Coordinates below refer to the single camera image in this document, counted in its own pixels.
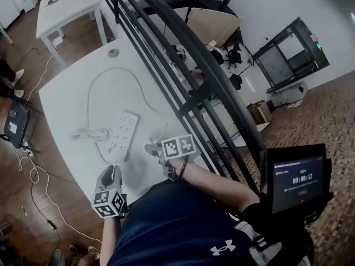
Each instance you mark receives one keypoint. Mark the black screen with timer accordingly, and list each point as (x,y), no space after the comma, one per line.
(298,179)

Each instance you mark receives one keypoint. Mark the black metal railing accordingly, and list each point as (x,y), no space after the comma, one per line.
(194,51)

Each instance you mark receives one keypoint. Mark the navy blue shirt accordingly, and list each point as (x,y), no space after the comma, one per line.
(172,226)

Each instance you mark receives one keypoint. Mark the black framed glass door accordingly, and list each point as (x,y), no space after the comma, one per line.
(291,54)

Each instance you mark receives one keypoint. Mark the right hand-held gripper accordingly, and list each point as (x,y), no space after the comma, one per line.
(177,147)

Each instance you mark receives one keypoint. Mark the person's brown shoes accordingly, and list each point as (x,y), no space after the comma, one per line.
(84,252)

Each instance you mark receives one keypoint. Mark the black office chair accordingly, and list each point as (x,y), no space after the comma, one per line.
(233,55)

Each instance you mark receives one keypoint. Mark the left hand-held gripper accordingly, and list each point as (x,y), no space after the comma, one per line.
(106,202)

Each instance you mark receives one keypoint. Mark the green exit sign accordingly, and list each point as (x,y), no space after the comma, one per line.
(319,46)

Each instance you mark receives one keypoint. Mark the grey round desk grommet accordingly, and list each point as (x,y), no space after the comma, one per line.
(113,53)

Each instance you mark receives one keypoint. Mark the person's left forearm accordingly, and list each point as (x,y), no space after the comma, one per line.
(111,240)

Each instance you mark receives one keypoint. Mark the white box under table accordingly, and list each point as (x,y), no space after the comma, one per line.
(56,41)

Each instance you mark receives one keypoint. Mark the small white table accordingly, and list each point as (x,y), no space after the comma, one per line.
(69,7)

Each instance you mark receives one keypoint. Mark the white floor appliance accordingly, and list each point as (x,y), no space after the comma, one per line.
(291,94)

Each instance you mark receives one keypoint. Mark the white power strip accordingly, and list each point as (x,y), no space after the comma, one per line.
(123,136)

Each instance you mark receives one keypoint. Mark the person's right forearm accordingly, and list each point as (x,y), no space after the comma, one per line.
(216,186)

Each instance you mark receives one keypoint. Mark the brown cardboard box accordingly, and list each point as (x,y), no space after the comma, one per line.
(260,112)

